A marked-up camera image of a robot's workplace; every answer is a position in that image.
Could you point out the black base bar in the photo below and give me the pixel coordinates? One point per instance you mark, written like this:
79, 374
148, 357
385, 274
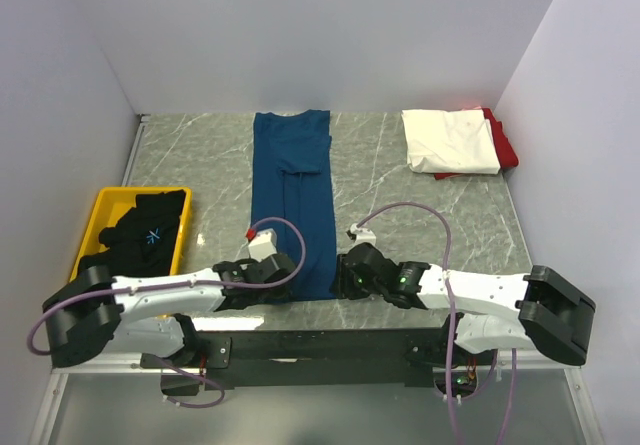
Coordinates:
406, 356

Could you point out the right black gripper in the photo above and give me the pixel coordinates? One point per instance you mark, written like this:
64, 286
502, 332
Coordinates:
341, 285

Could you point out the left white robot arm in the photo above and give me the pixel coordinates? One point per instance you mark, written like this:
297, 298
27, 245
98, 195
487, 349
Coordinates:
97, 311

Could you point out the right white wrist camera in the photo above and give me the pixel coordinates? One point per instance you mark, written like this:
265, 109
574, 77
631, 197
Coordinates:
361, 235

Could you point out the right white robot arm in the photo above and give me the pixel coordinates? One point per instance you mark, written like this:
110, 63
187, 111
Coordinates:
539, 310

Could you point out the folded red t-shirt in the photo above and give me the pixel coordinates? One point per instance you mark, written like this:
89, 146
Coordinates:
505, 153

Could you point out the folded white t-shirt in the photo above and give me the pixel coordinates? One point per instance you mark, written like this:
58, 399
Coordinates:
449, 142

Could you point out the blue t-shirt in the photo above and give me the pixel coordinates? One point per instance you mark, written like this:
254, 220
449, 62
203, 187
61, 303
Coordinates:
291, 179

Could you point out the black t-shirt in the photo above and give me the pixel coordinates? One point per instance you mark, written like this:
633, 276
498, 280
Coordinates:
135, 245

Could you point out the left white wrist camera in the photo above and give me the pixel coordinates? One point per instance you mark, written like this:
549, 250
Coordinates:
261, 244

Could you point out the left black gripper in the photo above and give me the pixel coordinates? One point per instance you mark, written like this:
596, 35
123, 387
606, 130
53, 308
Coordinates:
281, 293

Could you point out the yellow plastic tray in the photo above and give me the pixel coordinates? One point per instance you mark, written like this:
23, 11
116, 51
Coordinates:
100, 215

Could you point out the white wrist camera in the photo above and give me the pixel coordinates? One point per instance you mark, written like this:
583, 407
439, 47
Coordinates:
361, 235
261, 244

